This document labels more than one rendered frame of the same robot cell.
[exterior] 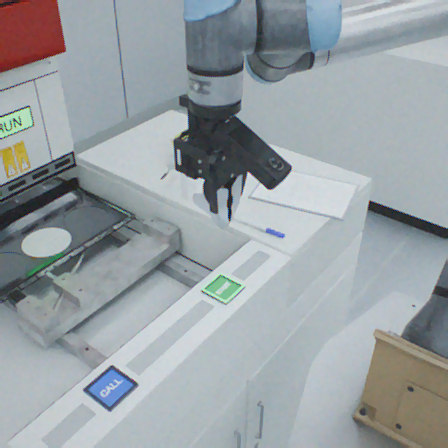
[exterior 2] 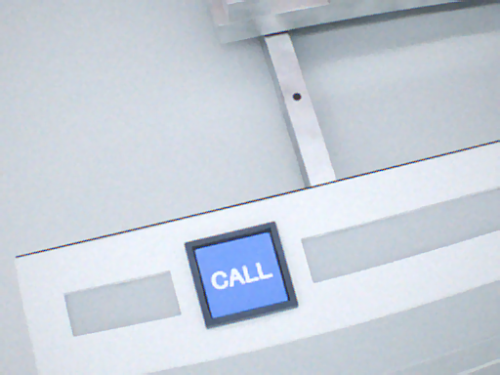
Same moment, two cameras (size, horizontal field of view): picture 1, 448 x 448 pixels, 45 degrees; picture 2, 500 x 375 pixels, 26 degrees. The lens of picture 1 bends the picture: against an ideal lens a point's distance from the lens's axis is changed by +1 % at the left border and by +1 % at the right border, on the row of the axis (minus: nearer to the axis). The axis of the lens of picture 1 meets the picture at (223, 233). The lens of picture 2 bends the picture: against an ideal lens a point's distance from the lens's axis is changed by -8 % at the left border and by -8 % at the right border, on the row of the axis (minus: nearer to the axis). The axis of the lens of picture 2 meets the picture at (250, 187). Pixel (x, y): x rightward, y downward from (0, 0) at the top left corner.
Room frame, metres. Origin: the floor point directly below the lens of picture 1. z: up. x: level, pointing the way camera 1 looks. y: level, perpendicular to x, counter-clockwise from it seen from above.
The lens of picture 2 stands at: (0.29, -0.02, 1.61)
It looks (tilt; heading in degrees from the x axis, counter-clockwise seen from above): 64 degrees down; 42
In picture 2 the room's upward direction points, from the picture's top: 4 degrees counter-clockwise
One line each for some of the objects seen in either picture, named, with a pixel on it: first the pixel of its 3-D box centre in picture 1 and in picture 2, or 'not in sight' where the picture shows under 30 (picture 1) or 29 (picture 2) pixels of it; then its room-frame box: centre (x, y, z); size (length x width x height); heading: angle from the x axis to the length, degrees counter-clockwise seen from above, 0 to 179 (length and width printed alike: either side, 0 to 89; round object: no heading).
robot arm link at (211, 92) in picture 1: (213, 84); not in sight; (0.69, 0.01, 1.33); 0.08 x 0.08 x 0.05
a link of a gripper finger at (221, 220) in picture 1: (208, 204); not in sight; (0.68, 0.02, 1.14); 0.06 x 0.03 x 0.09; 52
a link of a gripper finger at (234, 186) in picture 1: (220, 196); not in sight; (0.70, 0.00, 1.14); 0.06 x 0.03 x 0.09; 52
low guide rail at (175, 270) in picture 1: (142, 252); not in sight; (0.94, 0.18, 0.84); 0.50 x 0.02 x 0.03; 52
